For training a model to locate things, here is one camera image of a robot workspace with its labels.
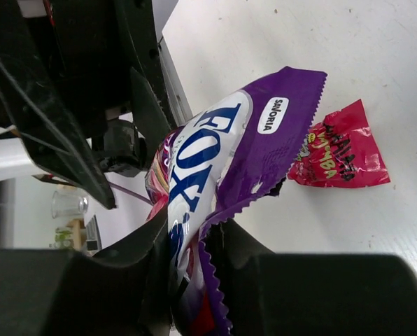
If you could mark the clear drinking glass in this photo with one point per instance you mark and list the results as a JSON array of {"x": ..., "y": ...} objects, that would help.
[{"x": 69, "y": 203}]

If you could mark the red small candy packet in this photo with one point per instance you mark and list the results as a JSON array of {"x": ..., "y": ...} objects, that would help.
[{"x": 340, "y": 152}]

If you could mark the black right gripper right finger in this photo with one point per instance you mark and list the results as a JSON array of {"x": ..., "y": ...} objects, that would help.
[{"x": 269, "y": 293}]

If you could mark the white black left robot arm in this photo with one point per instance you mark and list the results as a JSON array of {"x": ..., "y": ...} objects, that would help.
[{"x": 286, "y": 206}]

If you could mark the magenta Fox's candy bag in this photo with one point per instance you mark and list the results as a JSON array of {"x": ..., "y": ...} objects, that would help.
[{"x": 214, "y": 166}]

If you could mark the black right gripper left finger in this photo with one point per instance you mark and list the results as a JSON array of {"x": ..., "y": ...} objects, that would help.
[{"x": 121, "y": 290}]

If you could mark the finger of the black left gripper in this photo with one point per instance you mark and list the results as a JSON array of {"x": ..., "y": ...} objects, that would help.
[{"x": 147, "y": 114}]

